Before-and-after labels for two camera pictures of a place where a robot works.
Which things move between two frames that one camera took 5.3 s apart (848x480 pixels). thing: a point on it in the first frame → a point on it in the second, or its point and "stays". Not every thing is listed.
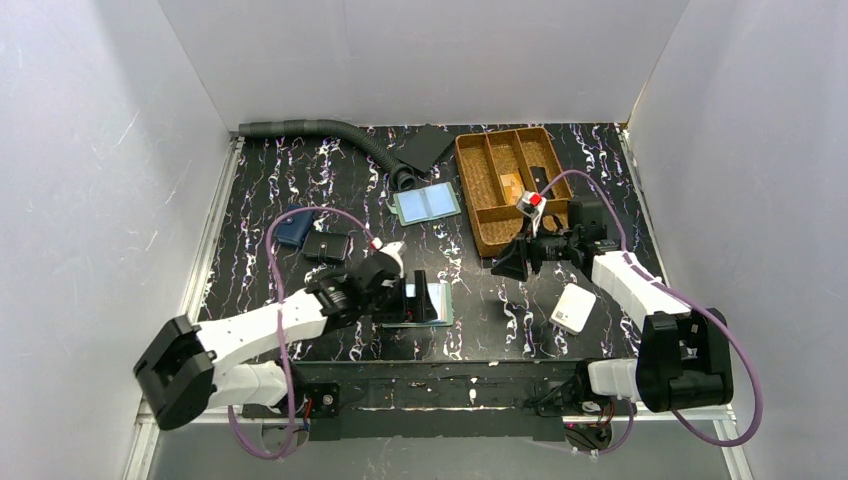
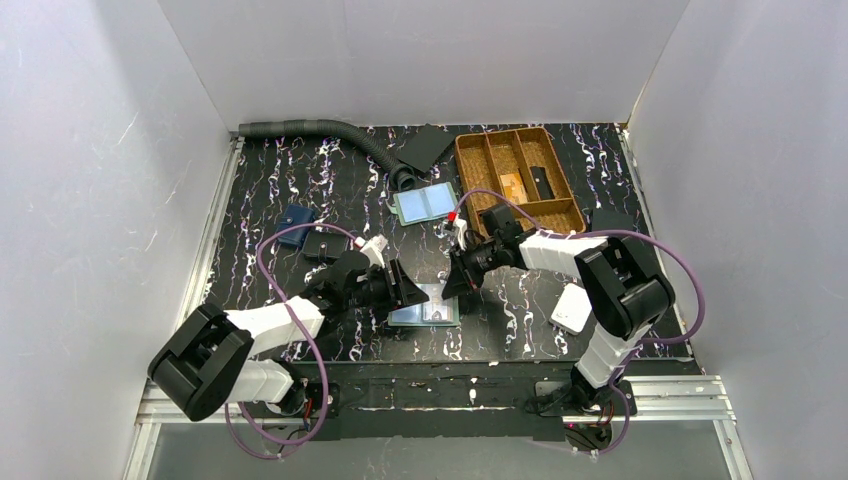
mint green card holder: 441,297 stays
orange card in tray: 512,188 stays
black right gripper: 534,247 → 460,266
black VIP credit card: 540,177 stays
